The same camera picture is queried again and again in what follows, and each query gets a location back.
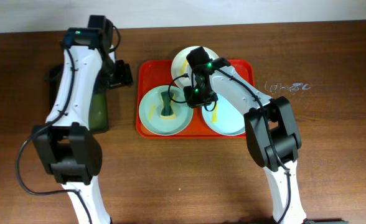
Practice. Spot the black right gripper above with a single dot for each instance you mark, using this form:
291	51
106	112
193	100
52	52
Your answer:
192	103

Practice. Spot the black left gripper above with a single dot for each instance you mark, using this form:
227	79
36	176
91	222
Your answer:
122	73

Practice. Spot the yellow green sponge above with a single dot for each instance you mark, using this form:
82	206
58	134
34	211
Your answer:
167	111

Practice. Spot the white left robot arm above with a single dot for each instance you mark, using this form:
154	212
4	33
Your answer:
65	144

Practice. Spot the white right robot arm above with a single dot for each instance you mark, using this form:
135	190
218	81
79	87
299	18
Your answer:
272	134

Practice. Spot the red plastic tray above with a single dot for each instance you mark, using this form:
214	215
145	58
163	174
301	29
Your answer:
155	73

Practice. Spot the dark green tray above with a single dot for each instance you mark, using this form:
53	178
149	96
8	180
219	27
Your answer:
98	114

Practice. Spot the light blue plate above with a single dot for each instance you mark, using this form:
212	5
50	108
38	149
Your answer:
224	119

